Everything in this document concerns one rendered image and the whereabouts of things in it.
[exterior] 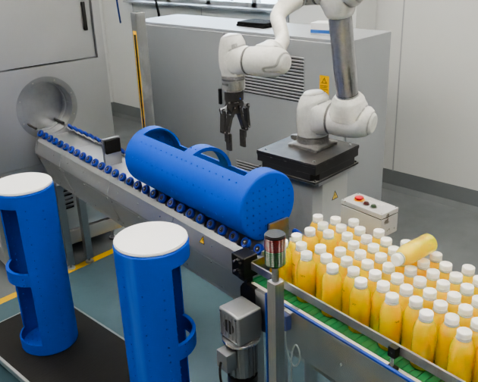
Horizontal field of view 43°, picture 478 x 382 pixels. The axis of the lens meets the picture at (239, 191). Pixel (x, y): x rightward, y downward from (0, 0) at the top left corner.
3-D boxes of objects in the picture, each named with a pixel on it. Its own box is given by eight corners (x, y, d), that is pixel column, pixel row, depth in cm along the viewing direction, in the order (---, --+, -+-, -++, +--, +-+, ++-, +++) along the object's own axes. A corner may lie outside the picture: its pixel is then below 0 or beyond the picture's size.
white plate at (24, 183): (18, 169, 301) (19, 171, 301) (-24, 189, 278) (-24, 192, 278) (64, 176, 290) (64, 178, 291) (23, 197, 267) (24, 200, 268)
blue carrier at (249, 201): (176, 173, 313) (172, 120, 302) (294, 229, 249) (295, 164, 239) (127, 187, 296) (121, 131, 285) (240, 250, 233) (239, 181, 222)
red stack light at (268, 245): (275, 241, 183) (275, 230, 182) (290, 248, 179) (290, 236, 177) (259, 248, 180) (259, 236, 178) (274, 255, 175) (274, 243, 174)
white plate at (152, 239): (123, 261, 211) (124, 264, 211) (198, 244, 221) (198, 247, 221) (105, 230, 234) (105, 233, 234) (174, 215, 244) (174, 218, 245)
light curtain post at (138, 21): (164, 274, 405) (139, 10, 339) (169, 278, 401) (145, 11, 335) (156, 277, 401) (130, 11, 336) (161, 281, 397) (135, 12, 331)
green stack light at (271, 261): (275, 255, 185) (275, 241, 183) (290, 263, 181) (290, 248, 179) (259, 262, 182) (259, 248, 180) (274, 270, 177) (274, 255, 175)
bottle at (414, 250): (430, 229, 198) (398, 245, 189) (441, 246, 196) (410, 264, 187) (417, 238, 203) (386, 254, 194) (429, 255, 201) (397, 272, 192)
